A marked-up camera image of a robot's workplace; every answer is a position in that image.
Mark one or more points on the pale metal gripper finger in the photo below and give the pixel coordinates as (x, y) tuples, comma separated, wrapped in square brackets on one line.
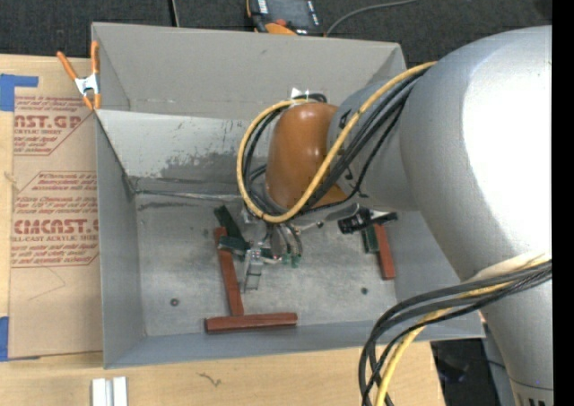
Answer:
[(256, 276), (248, 274)]

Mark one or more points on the red-brown flat block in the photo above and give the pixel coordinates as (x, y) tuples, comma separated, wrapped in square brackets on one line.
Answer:
[(251, 322), (385, 256), (231, 279)]

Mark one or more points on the dark green flat block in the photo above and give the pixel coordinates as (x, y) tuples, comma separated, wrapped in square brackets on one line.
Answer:
[(226, 219), (231, 244), (370, 240)]

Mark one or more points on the grey metal bin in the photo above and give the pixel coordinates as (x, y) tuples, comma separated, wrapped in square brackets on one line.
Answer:
[(188, 270)]

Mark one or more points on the brown cardboard board red print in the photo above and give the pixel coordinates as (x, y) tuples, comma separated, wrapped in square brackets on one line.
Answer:
[(54, 296)]

